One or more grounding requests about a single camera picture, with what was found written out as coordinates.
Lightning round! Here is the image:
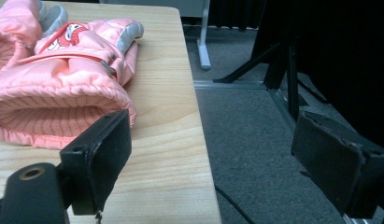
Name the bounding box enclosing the black metal stand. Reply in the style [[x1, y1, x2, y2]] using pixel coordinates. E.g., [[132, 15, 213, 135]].
[[212, 0, 331, 120]]

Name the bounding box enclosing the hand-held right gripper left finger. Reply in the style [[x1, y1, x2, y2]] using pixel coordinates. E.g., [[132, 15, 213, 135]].
[[59, 108, 133, 217]]

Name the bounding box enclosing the black curtain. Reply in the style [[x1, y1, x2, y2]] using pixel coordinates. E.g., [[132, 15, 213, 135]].
[[258, 0, 384, 153]]

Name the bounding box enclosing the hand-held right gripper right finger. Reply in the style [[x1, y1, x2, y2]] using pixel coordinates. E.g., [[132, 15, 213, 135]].
[[291, 110, 384, 219]]

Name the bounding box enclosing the pink and grey glove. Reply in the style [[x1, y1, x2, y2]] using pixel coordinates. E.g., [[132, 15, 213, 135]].
[[0, 0, 69, 76], [0, 18, 145, 150]]

